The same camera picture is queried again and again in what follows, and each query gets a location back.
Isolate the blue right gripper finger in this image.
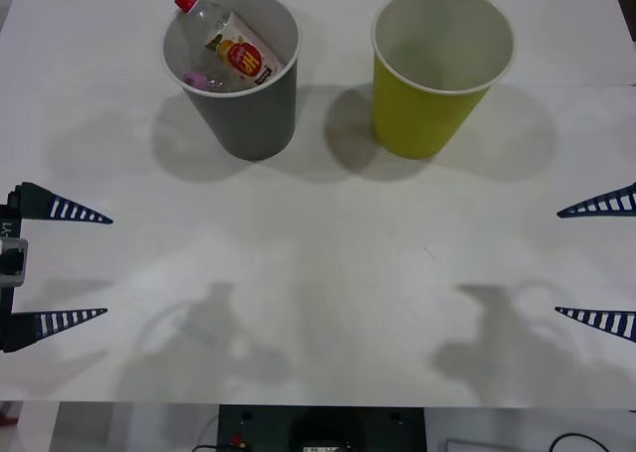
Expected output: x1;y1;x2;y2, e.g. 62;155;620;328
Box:
554;306;636;344
556;182;636;220

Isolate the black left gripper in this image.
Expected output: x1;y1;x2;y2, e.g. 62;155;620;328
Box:
0;182;114;353

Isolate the red-capped clear plastic bottle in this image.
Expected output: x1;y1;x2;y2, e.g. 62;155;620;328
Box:
174;0;287;88

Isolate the yellow-green plastic bin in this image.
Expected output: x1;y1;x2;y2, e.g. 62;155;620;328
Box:
370;0;517;161

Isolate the pink-capped clear plastic bottle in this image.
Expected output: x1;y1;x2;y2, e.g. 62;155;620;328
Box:
181;60;240;94

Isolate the grey plastic bin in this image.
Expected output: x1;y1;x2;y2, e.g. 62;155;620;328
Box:
159;0;303;162

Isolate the black robot torso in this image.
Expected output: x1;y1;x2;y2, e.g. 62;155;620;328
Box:
217;404;426;452

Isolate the black looped cable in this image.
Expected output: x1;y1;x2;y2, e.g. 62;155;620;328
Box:
550;431;618;452

